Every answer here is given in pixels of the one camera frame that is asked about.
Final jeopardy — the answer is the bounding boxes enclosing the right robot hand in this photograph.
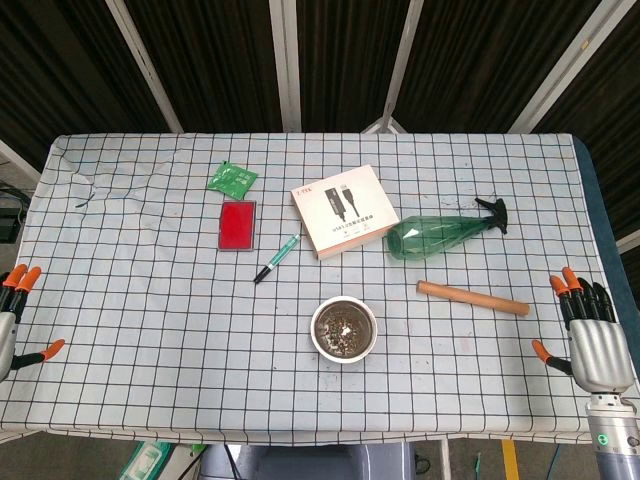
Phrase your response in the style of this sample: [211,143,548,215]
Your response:
[531,266,636,394]

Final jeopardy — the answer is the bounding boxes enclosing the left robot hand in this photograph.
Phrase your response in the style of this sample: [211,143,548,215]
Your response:
[0,263,66,384]

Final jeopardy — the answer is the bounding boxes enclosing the wooden stick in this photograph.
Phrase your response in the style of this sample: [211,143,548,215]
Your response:
[417,280,531,318]

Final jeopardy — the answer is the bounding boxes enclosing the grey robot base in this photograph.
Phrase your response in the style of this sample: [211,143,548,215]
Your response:
[199,442,417,480]

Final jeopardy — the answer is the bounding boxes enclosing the white bowl with debris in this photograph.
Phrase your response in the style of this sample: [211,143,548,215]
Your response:
[310,295,378,364]

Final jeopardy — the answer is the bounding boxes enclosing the checkered tablecloth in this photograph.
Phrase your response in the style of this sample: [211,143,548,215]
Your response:
[0,132,621,446]

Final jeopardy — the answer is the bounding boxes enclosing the green and white package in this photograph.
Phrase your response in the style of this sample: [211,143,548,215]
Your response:
[117,440,201,480]

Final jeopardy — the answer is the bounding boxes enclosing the green plastic spray bottle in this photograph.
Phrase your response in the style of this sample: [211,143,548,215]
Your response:
[383,197,510,261]

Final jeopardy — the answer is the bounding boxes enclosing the red ink pad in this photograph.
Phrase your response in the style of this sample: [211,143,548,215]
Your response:
[217,199,258,253]

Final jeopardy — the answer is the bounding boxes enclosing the crushed spice grains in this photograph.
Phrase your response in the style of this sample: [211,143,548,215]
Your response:
[318,303,372,355]

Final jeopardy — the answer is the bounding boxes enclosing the green foil sachet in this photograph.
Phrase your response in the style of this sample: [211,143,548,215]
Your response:
[206,160,259,201]

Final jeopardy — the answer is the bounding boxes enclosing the green marker pen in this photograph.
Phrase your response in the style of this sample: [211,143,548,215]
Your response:
[252,233,302,285]

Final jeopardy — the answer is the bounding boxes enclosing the white frame post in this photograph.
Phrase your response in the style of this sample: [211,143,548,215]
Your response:
[105,0,184,134]
[508,0,631,134]
[360,0,426,135]
[268,0,302,134]

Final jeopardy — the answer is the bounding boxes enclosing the white USB cable box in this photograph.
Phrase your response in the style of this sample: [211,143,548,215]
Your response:
[291,164,400,261]

